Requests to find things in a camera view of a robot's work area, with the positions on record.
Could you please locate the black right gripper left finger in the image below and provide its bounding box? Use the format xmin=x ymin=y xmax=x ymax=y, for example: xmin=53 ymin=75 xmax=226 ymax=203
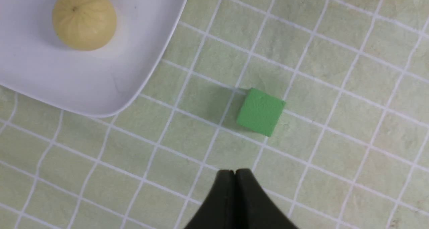
xmin=185 ymin=170 xmax=235 ymax=229

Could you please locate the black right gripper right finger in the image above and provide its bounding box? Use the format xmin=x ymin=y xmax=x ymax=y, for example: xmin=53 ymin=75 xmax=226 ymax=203
xmin=235 ymin=168 xmax=298 ymax=229

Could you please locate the yellow steamed bun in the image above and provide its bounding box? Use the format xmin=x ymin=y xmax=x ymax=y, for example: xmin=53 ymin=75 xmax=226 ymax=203
xmin=52 ymin=0 xmax=117 ymax=51

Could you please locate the white square plate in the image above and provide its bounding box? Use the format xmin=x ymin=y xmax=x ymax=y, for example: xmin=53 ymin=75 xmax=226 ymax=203
xmin=0 ymin=0 xmax=187 ymax=117

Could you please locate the green cube block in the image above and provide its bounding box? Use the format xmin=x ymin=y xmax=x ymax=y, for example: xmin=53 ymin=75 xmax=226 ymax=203
xmin=236 ymin=88 xmax=286 ymax=137

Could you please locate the green checked tablecloth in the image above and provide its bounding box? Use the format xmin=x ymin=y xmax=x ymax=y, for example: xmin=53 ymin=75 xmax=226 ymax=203
xmin=1 ymin=0 xmax=428 ymax=229

